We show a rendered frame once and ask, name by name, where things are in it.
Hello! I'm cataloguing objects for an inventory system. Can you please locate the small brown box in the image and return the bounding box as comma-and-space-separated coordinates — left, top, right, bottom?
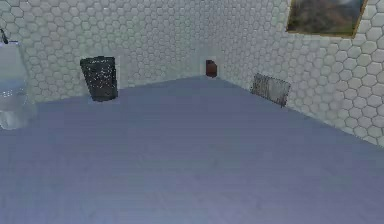
205, 59, 218, 79

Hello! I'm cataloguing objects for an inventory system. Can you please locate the black mesh waste bin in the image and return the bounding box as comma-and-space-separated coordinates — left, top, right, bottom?
79, 55, 119, 103

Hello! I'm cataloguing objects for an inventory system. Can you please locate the gold framed landscape picture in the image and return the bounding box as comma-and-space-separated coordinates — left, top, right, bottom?
285, 0, 369, 39

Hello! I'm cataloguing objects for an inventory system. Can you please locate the white toilet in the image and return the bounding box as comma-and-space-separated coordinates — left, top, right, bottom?
0, 40, 33, 131

